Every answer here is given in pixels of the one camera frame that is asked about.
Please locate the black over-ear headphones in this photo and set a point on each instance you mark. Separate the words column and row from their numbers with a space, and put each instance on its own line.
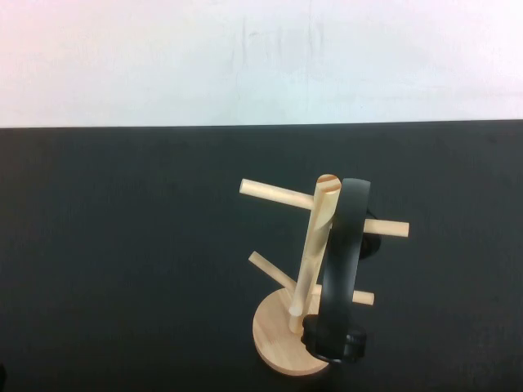
column 347, row 228

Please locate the wooden peg headphone stand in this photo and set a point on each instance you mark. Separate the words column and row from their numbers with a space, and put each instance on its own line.
column 278, row 326

